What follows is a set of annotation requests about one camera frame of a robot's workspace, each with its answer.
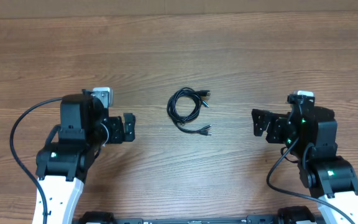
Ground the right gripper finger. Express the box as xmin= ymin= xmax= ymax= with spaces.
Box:
xmin=252 ymin=116 xmax=271 ymax=136
xmin=251 ymin=109 xmax=274 ymax=120

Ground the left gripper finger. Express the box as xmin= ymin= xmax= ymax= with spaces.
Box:
xmin=123 ymin=113 xmax=135 ymax=123
xmin=124 ymin=122 xmax=135 ymax=142

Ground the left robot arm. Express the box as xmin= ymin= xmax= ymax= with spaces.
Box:
xmin=32 ymin=94 xmax=135 ymax=223

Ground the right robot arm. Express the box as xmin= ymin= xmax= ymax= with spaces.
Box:
xmin=252 ymin=105 xmax=358 ymax=223

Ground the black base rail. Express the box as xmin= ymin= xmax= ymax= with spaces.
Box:
xmin=72 ymin=206 xmax=325 ymax=224

